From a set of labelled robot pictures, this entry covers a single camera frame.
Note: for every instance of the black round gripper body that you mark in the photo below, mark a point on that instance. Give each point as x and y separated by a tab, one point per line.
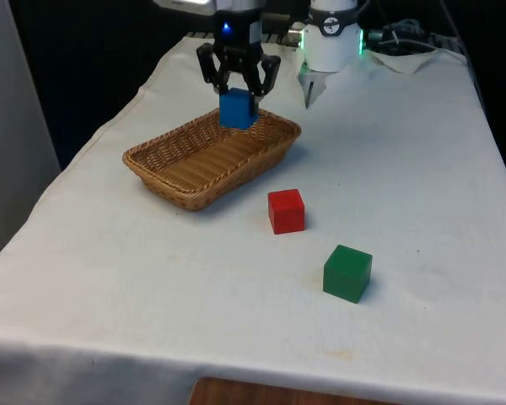
236	29

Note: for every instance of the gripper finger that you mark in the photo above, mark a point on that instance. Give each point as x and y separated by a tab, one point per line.
213	67
265	73

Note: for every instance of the blue cube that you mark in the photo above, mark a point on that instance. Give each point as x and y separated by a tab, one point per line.
235	110

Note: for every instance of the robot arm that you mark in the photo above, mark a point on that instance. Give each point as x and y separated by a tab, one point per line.
331	46

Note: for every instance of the brown wicker basket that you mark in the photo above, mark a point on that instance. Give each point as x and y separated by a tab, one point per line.
202	169

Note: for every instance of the red cube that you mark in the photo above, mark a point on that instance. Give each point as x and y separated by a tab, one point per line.
286	213

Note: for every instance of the green cube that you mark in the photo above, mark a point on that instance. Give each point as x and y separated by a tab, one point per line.
346	274

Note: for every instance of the pale locker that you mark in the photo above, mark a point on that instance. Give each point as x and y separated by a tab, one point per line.
12	147

